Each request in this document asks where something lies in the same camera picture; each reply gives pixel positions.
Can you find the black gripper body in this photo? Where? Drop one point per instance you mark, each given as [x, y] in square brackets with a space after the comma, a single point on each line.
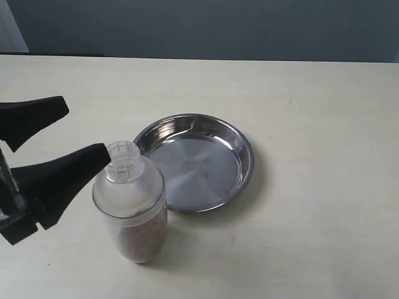
[17, 222]

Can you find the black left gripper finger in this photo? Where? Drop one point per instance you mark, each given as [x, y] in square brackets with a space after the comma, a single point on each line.
[22, 120]

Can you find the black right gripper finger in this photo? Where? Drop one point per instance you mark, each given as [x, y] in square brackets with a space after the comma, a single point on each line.
[51, 186]

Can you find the clear plastic shaker bottle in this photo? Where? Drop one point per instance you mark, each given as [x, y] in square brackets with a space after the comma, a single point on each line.
[130, 194]

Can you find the round stainless steel plate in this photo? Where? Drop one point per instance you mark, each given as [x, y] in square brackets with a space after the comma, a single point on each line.
[205, 161]

